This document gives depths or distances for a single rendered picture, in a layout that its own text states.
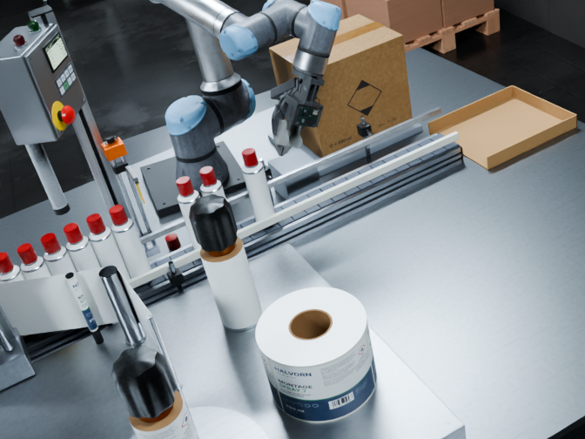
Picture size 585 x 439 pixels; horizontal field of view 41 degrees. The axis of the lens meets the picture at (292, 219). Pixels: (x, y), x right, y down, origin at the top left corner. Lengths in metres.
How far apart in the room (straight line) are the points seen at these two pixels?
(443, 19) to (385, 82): 2.55
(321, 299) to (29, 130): 0.68
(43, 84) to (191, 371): 0.64
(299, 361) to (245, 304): 0.30
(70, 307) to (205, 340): 0.29
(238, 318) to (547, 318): 0.62
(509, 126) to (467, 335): 0.82
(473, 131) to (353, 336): 1.03
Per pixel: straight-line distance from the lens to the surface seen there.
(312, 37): 1.74
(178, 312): 1.73
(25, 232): 2.32
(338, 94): 2.11
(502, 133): 2.22
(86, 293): 1.66
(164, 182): 2.25
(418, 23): 4.61
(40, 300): 1.71
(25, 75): 1.60
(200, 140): 2.11
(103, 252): 1.77
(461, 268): 1.75
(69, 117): 1.63
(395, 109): 2.23
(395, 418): 1.40
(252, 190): 1.84
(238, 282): 1.55
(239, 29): 1.72
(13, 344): 1.74
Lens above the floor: 1.96
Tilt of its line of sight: 34 degrees down
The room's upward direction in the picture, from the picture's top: 13 degrees counter-clockwise
